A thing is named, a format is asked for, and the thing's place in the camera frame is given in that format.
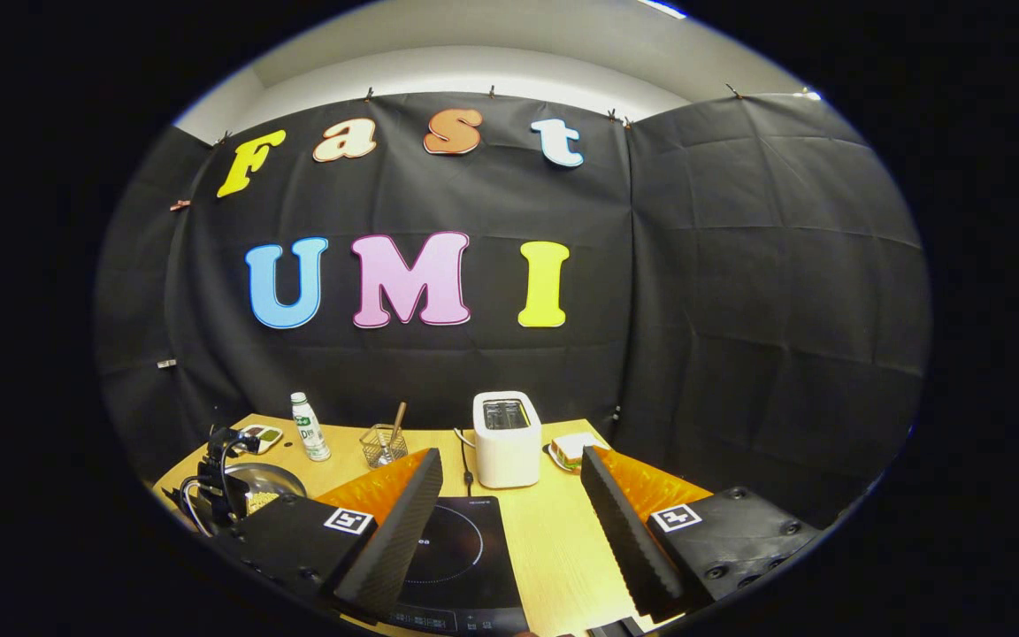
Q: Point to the clear square utensil holder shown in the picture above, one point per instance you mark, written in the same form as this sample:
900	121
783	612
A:
381	447

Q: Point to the black induction cooktop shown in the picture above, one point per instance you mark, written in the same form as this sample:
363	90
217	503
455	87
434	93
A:
465	548

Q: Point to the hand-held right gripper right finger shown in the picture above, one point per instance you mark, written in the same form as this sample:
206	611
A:
629	540

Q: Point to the pile of yellow soybeans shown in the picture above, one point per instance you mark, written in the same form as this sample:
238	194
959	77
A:
262	502

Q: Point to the white divided dish of grains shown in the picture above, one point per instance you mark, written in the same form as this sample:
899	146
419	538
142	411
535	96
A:
262	437

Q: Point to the small ceiling light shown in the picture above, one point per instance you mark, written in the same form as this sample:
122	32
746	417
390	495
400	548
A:
810	95

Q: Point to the long ceiling light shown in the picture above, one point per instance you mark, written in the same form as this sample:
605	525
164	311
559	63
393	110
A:
662	8

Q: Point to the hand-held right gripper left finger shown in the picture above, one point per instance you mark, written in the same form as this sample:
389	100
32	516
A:
394	540

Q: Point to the sandwich on small plate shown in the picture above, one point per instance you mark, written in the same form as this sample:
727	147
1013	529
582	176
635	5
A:
571	449

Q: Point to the white bottle with green label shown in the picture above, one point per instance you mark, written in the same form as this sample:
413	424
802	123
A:
309	433

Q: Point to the black backdrop cloth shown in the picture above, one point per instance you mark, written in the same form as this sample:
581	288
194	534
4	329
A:
695	310

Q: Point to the white toaster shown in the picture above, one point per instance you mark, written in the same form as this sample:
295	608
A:
507	451

